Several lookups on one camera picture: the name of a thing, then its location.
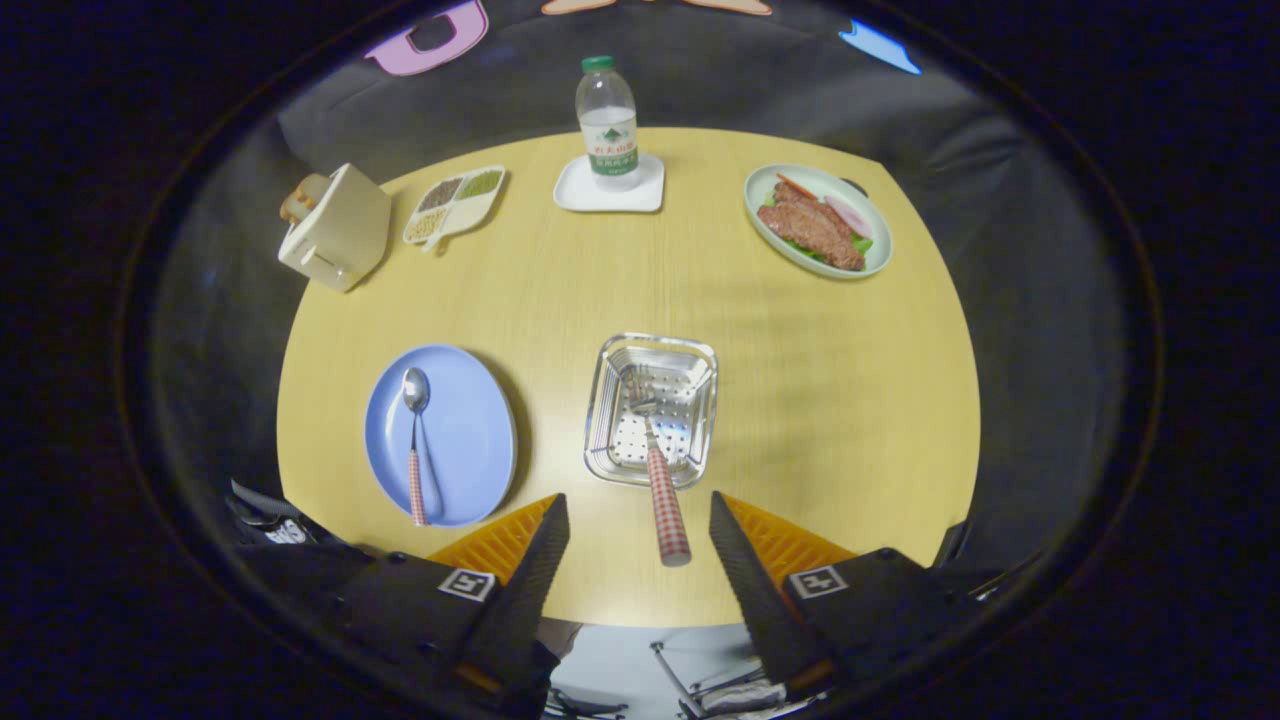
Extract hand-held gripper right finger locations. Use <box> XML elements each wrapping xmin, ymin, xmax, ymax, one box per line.
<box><xmin>708</xmin><ymin>490</ymin><xmax>986</xmax><ymax>701</ymax></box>

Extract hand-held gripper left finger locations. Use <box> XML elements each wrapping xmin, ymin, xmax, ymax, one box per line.
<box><xmin>335</xmin><ymin>493</ymin><xmax>571</xmax><ymax>706</ymax></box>

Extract spoon with red checked handle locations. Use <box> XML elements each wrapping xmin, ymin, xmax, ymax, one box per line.
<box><xmin>402</xmin><ymin>367</ymin><xmax>433</xmax><ymax>527</ymax></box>

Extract blue plate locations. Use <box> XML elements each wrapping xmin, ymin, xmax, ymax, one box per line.
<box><xmin>364</xmin><ymin>345</ymin><xmax>518</xmax><ymax>528</ymax></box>

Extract square steel drain basket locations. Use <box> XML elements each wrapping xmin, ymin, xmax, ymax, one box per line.
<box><xmin>584</xmin><ymin>333</ymin><xmax>719</xmax><ymax>489</ymax></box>

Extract pale green plate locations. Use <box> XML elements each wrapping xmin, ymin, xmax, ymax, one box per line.
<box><xmin>744</xmin><ymin>164</ymin><xmax>893</xmax><ymax>279</ymax></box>

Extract meat slices with vegetables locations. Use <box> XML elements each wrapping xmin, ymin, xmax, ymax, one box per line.
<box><xmin>757</xmin><ymin>173</ymin><xmax>874</xmax><ymax>272</ymax></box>

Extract white divided grain dish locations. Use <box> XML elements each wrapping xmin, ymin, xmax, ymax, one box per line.
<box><xmin>403</xmin><ymin>165</ymin><xmax>507</xmax><ymax>253</ymax></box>

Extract white square coaster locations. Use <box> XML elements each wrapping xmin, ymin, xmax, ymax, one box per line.
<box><xmin>553</xmin><ymin>152</ymin><xmax>666</xmax><ymax>214</ymax></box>

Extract cream toaster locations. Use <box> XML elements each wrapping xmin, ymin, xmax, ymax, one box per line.
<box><xmin>278</xmin><ymin>163</ymin><xmax>392</xmax><ymax>293</ymax></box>

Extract toasted bread slices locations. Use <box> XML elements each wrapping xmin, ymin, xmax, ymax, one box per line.
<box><xmin>280</xmin><ymin>175</ymin><xmax>329</xmax><ymax>225</ymax></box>

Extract clear water bottle green cap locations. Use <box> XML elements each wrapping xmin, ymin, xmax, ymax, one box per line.
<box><xmin>576</xmin><ymin>56</ymin><xmax>641</xmax><ymax>191</ymax></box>

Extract fork with red checked handle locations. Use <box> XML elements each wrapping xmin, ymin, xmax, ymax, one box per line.
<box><xmin>628</xmin><ymin>375</ymin><xmax>693</xmax><ymax>568</ymax></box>

